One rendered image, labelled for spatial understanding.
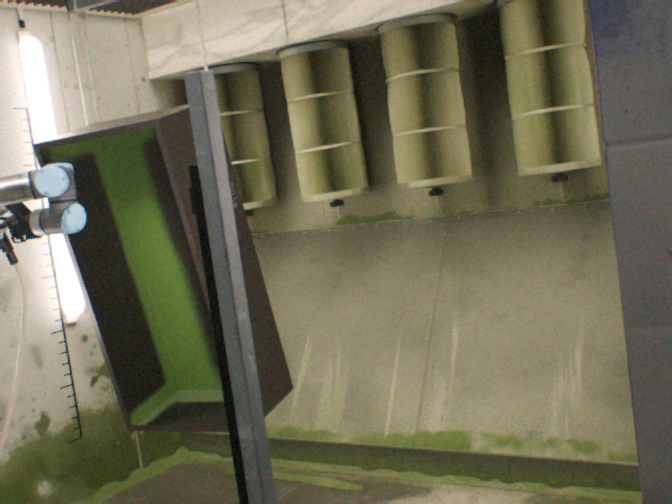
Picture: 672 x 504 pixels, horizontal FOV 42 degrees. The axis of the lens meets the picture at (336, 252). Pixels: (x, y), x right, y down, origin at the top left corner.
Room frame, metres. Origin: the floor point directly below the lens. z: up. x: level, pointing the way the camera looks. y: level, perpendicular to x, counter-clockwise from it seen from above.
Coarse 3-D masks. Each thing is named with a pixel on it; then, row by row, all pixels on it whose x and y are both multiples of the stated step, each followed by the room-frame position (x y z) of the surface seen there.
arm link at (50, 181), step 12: (48, 168) 2.60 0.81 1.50; (60, 168) 2.63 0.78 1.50; (0, 180) 2.60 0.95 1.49; (12, 180) 2.60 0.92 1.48; (24, 180) 2.60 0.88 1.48; (36, 180) 2.59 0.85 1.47; (48, 180) 2.59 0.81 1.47; (60, 180) 2.60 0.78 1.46; (0, 192) 2.58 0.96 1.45; (12, 192) 2.59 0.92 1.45; (24, 192) 2.60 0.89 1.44; (36, 192) 2.60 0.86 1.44; (48, 192) 2.59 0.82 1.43; (60, 192) 2.61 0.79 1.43; (0, 204) 2.60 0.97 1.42
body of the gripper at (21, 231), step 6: (12, 216) 2.87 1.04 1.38; (6, 222) 2.84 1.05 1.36; (12, 222) 2.83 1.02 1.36; (18, 222) 2.84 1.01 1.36; (12, 228) 2.86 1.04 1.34; (18, 228) 2.83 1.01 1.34; (24, 228) 2.85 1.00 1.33; (30, 228) 2.81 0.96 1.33; (12, 234) 2.87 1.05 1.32; (18, 234) 2.84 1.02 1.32; (24, 234) 2.85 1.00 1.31; (30, 234) 2.85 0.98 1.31; (12, 240) 2.87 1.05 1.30; (24, 240) 2.85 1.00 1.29
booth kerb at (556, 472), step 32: (192, 448) 4.37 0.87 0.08; (224, 448) 4.25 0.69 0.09; (288, 448) 4.02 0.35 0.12; (320, 448) 3.91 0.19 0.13; (352, 448) 3.81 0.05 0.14; (384, 448) 3.71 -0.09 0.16; (416, 448) 3.62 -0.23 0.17; (512, 480) 3.38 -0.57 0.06; (544, 480) 3.30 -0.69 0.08; (576, 480) 3.23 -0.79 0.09; (608, 480) 3.16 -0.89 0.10
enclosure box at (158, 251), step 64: (128, 128) 3.03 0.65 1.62; (128, 192) 3.58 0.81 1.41; (128, 256) 3.61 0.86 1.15; (192, 256) 3.52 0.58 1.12; (256, 256) 3.37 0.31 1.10; (128, 320) 3.56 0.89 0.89; (192, 320) 3.62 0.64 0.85; (256, 320) 3.31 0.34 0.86; (128, 384) 3.50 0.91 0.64; (192, 384) 3.72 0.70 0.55
